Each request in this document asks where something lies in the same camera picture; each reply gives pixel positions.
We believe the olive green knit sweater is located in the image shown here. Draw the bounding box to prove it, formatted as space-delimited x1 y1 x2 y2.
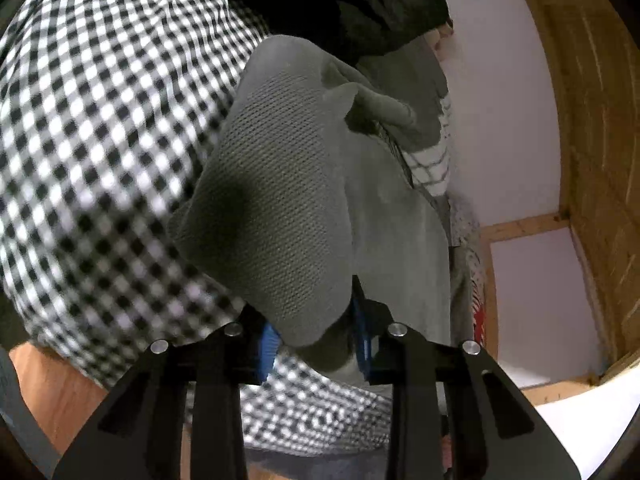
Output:
168 36 452 372

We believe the red white striped cloth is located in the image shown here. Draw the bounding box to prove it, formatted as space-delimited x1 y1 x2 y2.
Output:
471 280 486 346

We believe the white dotted cloth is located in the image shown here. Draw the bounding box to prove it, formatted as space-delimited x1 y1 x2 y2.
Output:
448 193 486 304

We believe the white grid pattern cloth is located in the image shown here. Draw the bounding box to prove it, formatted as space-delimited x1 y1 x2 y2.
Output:
401 96 451 197

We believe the black white gingham bedsheet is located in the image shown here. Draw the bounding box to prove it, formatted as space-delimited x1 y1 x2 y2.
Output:
0 0 396 458

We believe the black garment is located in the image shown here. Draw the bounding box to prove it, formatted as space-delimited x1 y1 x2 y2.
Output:
199 0 454 68

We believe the wooden bed frame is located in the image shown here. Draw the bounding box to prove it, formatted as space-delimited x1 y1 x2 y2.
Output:
483 0 639 404

